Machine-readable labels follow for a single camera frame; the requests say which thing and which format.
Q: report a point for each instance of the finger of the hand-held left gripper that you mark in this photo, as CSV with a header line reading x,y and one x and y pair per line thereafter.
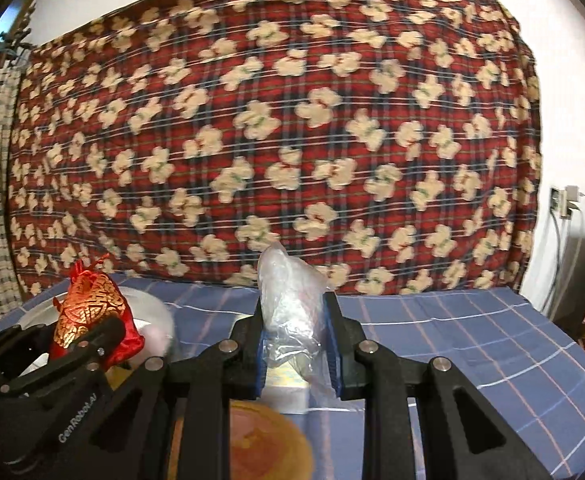
x,y
7,350
82,347

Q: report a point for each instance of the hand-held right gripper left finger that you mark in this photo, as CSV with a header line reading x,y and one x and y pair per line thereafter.
x,y
258,360

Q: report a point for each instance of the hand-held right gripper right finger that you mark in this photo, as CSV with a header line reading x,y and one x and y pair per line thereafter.
x,y
333,360

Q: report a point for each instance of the clear plastic bag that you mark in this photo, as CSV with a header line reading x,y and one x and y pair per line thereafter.
x,y
292,300

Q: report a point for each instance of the round metal basin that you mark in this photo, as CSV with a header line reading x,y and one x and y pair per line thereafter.
x,y
147,310

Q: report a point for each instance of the yellow patterned notebook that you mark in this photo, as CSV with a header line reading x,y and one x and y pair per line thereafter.
x,y
285,390

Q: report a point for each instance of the orange pink round cushion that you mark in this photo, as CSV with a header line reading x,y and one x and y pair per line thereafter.
x,y
267,445

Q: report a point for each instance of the blue plaid sheet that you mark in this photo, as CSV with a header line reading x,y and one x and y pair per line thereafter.
x,y
447,320

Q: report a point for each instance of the red plaid bear print blanket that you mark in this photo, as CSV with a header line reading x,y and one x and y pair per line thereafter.
x,y
272,135

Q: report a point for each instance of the dark clothes hanger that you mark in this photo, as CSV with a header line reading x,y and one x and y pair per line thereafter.
x,y
17,45

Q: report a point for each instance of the wall socket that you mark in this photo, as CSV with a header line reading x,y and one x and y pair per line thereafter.
x,y
555,200

